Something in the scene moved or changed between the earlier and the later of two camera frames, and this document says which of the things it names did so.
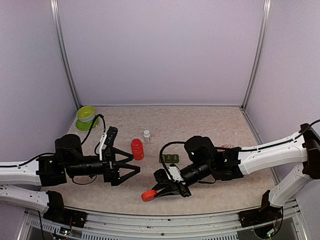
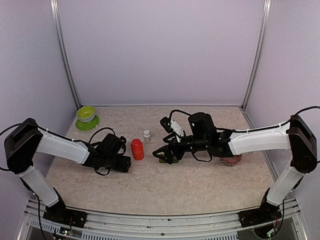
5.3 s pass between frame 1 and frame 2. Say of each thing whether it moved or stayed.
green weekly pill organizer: stayed
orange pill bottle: stayed
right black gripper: moved
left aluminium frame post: stayed
